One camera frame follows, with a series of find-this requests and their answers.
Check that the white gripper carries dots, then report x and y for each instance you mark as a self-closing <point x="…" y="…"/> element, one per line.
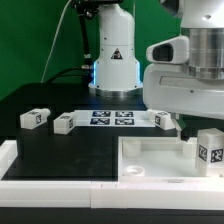
<point x="168" y="86"/>

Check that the white sheet with fiducial markers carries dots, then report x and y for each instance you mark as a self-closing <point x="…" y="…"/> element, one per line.
<point x="112" y="118"/>

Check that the white square table top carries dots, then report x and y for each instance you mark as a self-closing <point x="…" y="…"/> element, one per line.
<point x="166" y="158"/>

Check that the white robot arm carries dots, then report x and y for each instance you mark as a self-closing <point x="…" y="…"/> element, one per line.
<point x="116" y="71"/>

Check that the white U-shaped fence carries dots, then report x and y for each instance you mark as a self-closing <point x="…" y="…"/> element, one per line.
<point x="193" y="194"/>

